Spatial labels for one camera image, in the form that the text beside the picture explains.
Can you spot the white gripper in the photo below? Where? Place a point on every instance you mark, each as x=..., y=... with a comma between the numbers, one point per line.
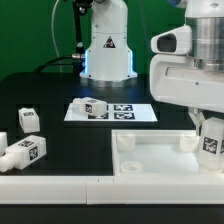
x=175, y=80

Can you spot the white square table top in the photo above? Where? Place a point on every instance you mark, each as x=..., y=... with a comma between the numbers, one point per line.
x=175, y=152

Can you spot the white marker sheet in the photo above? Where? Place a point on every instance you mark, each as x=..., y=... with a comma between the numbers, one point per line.
x=113, y=112

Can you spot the white front fence bar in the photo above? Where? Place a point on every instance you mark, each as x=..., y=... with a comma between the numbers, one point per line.
x=147, y=189

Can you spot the white part at left edge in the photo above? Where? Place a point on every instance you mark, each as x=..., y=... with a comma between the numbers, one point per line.
x=3, y=142

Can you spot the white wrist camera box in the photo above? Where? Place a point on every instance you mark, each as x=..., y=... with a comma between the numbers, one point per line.
x=177, y=41

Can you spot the black camera pole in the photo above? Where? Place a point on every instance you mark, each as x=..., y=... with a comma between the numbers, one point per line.
x=80, y=8

